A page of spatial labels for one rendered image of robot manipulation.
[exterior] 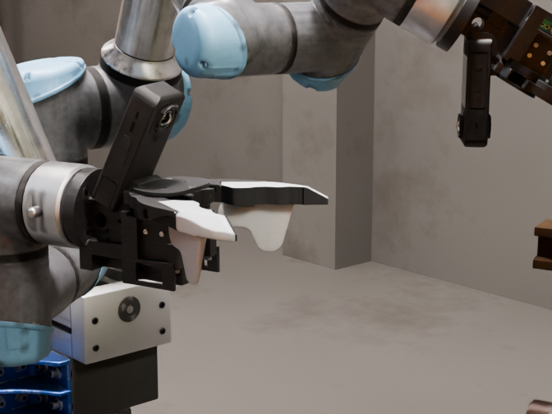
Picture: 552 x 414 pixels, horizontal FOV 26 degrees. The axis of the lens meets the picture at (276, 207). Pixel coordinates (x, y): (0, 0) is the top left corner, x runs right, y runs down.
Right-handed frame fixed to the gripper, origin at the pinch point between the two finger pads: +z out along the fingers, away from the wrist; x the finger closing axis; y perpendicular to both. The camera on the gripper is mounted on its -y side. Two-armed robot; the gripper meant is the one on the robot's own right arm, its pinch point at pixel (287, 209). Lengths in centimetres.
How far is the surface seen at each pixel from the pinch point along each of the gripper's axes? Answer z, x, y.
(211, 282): -184, -272, 100
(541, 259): 21.1, 1.1, 1.1
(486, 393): -59, -217, 100
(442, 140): -114, -318, 48
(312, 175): -165, -314, 65
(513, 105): -85, -307, 33
